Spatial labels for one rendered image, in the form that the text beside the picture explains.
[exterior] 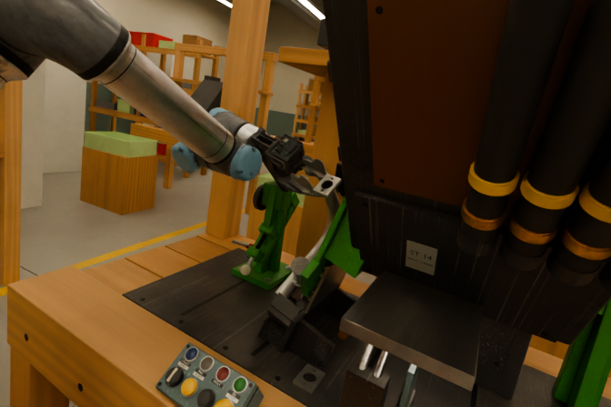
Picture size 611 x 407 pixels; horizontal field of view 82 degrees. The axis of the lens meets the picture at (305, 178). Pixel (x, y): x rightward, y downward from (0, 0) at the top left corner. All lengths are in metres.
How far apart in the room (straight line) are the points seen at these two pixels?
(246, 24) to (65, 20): 0.78
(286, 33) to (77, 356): 11.82
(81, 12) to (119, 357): 0.56
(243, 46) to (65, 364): 0.96
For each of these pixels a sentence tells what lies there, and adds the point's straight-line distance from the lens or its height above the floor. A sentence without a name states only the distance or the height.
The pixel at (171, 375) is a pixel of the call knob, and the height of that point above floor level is 0.94.
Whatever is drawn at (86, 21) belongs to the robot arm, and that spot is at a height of 1.45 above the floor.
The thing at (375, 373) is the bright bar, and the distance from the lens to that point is 0.62.
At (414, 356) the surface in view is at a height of 1.12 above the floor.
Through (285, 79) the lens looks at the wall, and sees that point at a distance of 12.01.
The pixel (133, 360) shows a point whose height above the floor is 0.90.
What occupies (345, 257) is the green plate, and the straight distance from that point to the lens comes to 0.67.
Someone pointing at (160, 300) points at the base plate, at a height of 0.90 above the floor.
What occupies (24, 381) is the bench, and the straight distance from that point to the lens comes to 1.11.
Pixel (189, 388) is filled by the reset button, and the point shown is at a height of 0.94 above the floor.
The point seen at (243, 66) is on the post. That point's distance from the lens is 1.24.
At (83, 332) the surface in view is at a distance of 0.85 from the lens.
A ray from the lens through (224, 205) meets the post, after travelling 1.29.
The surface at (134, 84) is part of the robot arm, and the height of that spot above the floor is 1.38.
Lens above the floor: 1.38
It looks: 11 degrees down
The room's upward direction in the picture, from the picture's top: 9 degrees clockwise
